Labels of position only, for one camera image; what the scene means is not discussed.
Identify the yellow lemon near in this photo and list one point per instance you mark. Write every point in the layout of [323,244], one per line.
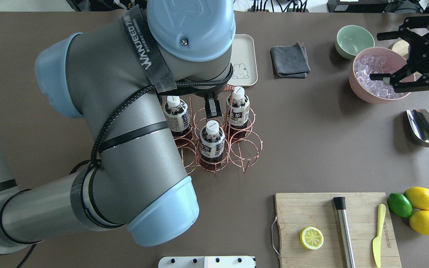
[419,221]

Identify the half lemon slice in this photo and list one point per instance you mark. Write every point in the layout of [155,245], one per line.
[311,238]

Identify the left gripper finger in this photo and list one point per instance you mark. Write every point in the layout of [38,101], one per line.
[212,106]

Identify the pink bowl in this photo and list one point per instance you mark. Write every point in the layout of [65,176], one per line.
[395,60]

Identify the bamboo cutting board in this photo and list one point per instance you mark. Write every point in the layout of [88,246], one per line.
[296,211]

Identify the clear ice cubes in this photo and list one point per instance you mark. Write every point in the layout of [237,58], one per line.
[368,65]

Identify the copper wire bottle basket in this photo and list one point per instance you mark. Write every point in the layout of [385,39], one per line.
[242,145]

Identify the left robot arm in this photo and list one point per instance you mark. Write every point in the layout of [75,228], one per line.
[114,77]

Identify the green bowl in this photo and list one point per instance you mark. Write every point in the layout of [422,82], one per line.
[351,40]

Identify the yellow lemon far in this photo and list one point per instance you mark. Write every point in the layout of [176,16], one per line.
[418,197]

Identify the steel ice scoop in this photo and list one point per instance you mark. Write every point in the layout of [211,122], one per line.
[419,123]

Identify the tea bottle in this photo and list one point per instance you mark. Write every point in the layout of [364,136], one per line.
[177,115]
[239,104]
[212,140]

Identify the steel muddler black tip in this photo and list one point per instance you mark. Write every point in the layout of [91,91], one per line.
[341,209]

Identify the yellow plastic knife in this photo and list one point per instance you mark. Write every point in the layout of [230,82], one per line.
[376,242]

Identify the grey folded cloth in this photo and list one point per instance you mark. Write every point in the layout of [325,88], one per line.
[290,61]

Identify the yellow lemon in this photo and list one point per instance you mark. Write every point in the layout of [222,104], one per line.
[419,221]
[418,197]

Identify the cream rabbit tray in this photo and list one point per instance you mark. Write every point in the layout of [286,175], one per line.
[244,61]

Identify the green lime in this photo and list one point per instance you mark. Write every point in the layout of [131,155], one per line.
[399,205]

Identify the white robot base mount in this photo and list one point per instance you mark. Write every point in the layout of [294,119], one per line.
[207,262]

